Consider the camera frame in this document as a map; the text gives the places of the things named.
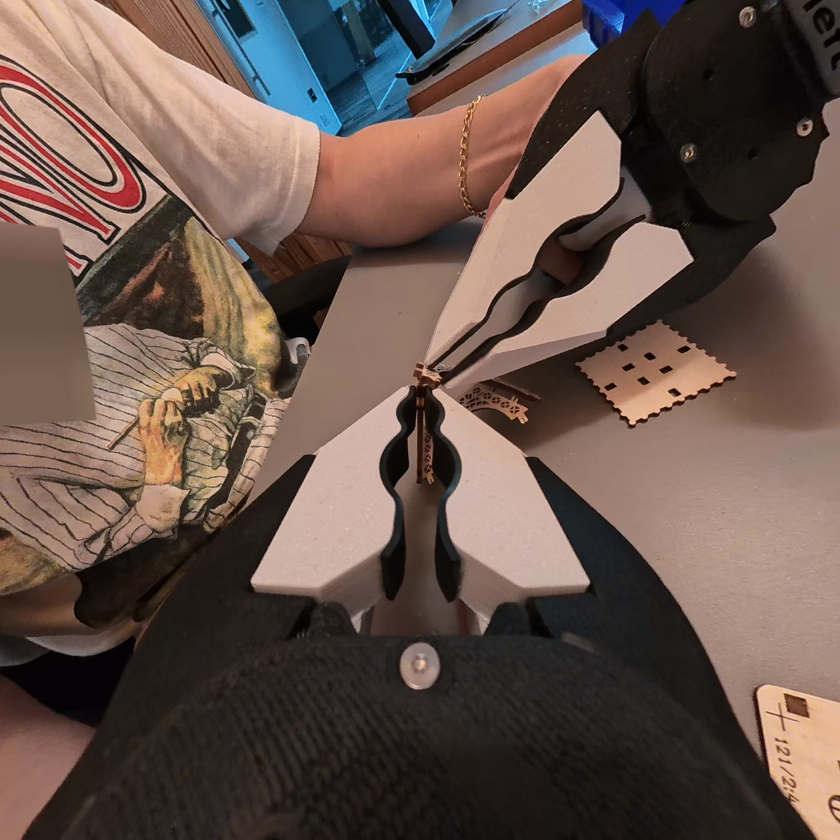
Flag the blue plastic bin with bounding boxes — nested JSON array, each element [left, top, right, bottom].
[[581, 0, 664, 37]]

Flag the person's left forearm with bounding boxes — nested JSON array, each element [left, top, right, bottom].
[[315, 62, 490, 249]]

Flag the square wooden platform with holes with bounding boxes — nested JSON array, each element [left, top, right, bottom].
[[576, 320, 737, 428]]

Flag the person's left hand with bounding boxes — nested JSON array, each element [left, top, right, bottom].
[[484, 54, 593, 219]]

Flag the black flat tray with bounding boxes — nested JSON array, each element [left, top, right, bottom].
[[395, 8, 516, 85]]

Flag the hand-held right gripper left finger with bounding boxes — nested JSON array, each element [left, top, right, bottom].
[[251, 386, 422, 619]]

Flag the gold chain bracelet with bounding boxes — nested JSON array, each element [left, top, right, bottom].
[[457, 94, 491, 219]]

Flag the grey desk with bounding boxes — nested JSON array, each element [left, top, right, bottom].
[[246, 98, 840, 840]]

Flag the person's printed white shirt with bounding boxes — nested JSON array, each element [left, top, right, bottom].
[[0, 0, 324, 657]]

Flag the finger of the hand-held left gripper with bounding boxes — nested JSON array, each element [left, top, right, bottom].
[[424, 110, 626, 368], [434, 218, 697, 393]]

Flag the black shorts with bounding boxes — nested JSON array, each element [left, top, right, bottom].
[[0, 646, 142, 726]]

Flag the person's leg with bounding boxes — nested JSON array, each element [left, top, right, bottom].
[[0, 676, 99, 840]]

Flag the black office chair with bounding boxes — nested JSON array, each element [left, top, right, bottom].
[[272, 255, 355, 345]]

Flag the small wooden arch piece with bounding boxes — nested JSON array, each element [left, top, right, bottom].
[[453, 381, 531, 425]]

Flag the white side table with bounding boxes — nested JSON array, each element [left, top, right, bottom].
[[406, 0, 595, 118]]

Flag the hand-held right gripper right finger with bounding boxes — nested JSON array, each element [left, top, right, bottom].
[[424, 387, 592, 623]]

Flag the wooden tower parts sheet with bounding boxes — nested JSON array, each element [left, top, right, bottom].
[[755, 684, 840, 840]]

